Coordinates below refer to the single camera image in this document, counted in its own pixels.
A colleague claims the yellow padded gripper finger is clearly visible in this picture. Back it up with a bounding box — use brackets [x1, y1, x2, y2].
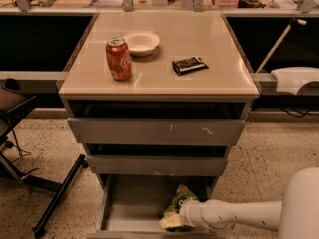
[160, 214, 183, 229]

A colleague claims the green rice chip bag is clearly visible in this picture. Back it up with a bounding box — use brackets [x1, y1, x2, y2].
[163, 184, 198, 231]

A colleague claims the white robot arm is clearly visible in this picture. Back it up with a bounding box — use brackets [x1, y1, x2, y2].
[160, 167, 319, 239]

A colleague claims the bottom grey drawer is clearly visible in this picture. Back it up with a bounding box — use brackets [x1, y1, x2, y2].
[86, 175, 226, 239]

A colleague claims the grey drawer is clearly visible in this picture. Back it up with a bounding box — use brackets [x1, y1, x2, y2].
[86, 175, 226, 239]
[68, 101, 246, 146]
[84, 143, 230, 176]

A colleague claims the middle grey drawer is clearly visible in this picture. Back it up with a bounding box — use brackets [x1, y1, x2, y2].
[84, 143, 230, 176]

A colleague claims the grey drawer cabinet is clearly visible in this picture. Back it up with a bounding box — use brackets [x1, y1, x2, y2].
[58, 11, 261, 239]

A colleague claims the top grey drawer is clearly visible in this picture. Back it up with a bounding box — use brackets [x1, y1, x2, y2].
[68, 101, 246, 146]

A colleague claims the black snack packet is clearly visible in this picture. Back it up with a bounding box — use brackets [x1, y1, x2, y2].
[172, 57, 208, 76]

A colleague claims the orange soda can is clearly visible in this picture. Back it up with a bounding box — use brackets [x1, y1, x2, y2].
[106, 37, 132, 81]

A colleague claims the white bowl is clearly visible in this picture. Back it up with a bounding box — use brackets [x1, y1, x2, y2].
[123, 31, 160, 57]

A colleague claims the black chair frame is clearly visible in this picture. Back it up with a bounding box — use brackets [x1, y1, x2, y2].
[0, 78, 90, 239]

